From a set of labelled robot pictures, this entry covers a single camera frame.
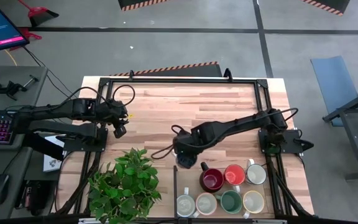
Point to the black electronics box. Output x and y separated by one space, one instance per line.
36 196

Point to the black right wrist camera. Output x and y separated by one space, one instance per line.
186 158

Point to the black mug red interior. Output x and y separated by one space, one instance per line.
211 181

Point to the potted green leafy plant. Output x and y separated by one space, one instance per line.
126 186

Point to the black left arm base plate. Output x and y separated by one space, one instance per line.
82 145

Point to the black hazard striped ramp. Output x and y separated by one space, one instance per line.
182 71
331 4
141 3

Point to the silver metal rail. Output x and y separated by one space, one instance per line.
228 221

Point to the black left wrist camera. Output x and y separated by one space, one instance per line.
120 130

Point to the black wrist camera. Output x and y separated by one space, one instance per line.
120 130
186 158

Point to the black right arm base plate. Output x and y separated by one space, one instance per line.
286 147

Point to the red lattice patterned mug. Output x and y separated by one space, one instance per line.
186 205

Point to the blue floor mat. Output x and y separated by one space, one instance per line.
334 81

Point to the red and black dustpan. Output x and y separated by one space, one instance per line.
42 17

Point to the red plastic tool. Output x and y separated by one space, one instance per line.
30 32

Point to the yellow dotted white mug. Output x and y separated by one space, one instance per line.
206 203

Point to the green mug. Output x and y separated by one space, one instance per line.
231 202

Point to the navy patterned white mug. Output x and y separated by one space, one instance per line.
256 174

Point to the grey metal rod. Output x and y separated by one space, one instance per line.
30 81

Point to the white printed box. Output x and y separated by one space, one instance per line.
53 161

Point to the black metal stand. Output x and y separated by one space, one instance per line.
357 99

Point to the black triangular frame bracket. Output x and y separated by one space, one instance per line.
227 74
303 145
131 75

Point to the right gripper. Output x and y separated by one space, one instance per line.
188 141

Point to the black aluminium rig frame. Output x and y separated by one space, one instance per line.
182 80

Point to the yellow tape tag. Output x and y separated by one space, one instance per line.
130 116

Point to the black metal divider frame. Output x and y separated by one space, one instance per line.
175 186

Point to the cream yellow mug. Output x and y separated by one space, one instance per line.
254 202

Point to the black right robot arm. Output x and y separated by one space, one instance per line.
238 126

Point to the black clamp gadget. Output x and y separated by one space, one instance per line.
9 88

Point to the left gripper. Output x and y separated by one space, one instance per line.
110 111

